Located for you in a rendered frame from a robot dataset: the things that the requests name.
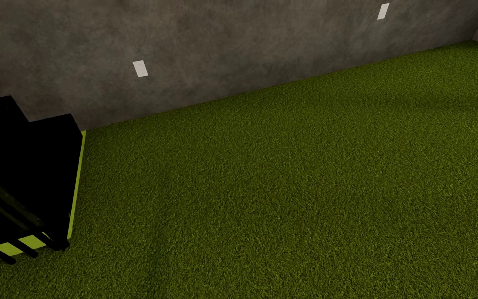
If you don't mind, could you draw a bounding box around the black staircase with green trim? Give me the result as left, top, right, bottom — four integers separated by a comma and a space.
0, 95, 87, 265

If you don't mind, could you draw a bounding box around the black railing with balusters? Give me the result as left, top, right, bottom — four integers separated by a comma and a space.
0, 164, 70, 273

